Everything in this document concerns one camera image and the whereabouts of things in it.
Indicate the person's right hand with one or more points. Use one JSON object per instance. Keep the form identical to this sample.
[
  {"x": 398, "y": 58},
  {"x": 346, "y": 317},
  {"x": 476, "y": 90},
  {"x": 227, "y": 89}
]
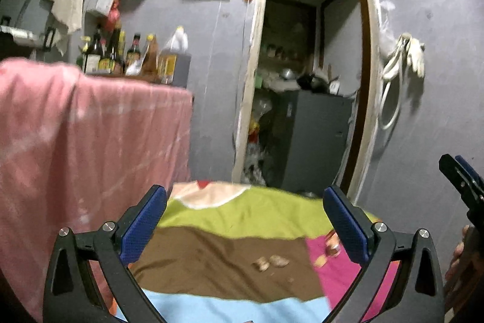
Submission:
[{"x": 455, "y": 255}]

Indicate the grey washing machine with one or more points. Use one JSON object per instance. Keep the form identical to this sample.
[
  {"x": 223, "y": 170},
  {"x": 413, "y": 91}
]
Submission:
[{"x": 314, "y": 137}]

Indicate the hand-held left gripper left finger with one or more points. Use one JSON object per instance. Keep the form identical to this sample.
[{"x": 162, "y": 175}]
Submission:
[{"x": 143, "y": 228}]

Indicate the green bottle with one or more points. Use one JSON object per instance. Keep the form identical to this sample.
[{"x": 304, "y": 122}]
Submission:
[{"x": 81, "y": 58}]

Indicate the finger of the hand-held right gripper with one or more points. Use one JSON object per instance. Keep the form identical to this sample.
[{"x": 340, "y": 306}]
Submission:
[
  {"x": 470, "y": 173},
  {"x": 453, "y": 175}
]

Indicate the tall dark sauce bottle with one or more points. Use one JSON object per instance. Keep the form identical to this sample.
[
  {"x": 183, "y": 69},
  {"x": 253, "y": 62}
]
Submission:
[{"x": 110, "y": 56}]

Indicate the yellow bag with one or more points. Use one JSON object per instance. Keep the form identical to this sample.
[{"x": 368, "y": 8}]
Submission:
[{"x": 254, "y": 129}]

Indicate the colourful patchwork blanket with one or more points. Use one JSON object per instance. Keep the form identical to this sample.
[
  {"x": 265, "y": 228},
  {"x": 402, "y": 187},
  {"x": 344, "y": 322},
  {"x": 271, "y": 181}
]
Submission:
[{"x": 227, "y": 243}]

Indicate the red hanging bag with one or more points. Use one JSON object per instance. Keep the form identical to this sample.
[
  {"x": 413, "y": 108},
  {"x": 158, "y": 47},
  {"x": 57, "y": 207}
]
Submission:
[{"x": 112, "y": 14}]

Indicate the white rubber gloves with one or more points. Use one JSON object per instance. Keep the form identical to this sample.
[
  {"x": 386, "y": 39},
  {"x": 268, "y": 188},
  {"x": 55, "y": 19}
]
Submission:
[{"x": 415, "y": 56}]

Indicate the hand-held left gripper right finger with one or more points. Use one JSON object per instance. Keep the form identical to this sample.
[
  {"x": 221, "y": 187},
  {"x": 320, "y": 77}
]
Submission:
[{"x": 346, "y": 228}]

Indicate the green box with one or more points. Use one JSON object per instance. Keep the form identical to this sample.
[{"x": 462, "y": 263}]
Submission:
[{"x": 258, "y": 81}]

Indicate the dark bottle white label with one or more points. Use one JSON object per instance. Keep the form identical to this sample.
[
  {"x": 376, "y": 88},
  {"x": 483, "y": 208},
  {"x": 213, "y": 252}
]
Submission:
[{"x": 92, "y": 56}]

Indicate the large oil jug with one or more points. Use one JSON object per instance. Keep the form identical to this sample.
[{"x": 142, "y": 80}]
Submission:
[{"x": 174, "y": 62}]

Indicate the yellow bottle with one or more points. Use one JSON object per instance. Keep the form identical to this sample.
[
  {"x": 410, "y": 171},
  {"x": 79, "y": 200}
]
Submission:
[{"x": 121, "y": 43}]

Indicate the brown peanut shell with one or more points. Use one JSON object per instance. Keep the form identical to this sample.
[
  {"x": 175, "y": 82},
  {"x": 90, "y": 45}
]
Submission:
[
  {"x": 279, "y": 261},
  {"x": 261, "y": 264}
]

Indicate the wooden storage shelf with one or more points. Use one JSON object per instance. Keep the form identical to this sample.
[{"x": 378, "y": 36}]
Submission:
[{"x": 287, "y": 43}]

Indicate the pink checked cloth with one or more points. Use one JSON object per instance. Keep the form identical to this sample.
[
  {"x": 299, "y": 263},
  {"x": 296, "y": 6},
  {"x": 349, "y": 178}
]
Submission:
[{"x": 94, "y": 141}]

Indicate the small orange piece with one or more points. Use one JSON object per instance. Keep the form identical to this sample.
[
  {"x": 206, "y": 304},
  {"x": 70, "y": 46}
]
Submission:
[{"x": 320, "y": 261}]

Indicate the wooden door frame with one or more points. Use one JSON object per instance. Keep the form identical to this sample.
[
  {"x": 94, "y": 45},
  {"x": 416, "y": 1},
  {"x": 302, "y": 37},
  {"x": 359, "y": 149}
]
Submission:
[{"x": 247, "y": 81}]

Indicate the black wok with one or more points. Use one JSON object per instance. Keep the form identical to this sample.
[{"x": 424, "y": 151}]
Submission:
[{"x": 312, "y": 82}]

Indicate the dark bottle red cap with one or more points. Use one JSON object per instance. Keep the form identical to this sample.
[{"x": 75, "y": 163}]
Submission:
[{"x": 133, "y": 52}]

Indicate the beige rag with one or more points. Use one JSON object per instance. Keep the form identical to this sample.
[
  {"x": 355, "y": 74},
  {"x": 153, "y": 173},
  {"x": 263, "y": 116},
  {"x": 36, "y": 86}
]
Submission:
[{"x": 70, "y": 5}]

